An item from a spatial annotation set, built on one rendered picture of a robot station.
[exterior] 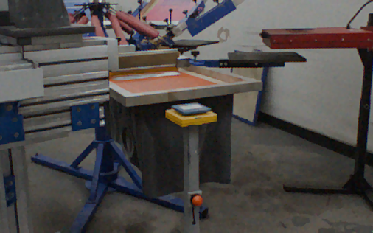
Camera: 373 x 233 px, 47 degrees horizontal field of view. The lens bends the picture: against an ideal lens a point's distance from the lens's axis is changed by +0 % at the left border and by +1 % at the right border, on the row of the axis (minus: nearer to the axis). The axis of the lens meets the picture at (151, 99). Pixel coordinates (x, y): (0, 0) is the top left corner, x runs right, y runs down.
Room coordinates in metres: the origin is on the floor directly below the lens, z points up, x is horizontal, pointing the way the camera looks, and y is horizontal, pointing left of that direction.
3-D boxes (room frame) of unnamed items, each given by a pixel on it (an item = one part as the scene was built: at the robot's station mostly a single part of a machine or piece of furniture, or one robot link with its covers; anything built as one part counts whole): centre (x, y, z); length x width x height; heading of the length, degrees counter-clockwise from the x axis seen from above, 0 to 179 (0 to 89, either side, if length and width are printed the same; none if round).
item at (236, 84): (1.93, -0.03, 0.97); 0.79 x 0.58 x 0.04; 22
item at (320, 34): (2.71, -1.05, 1.06); 0.61 x 0.46 x 0.12; 82
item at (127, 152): (1.82, 0.11, 0.79); 0.46 x 0.09 x 0.33; 22
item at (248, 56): (2.82, -0.31, 0.91); 1.34 x 0.40 x 0.08; 82
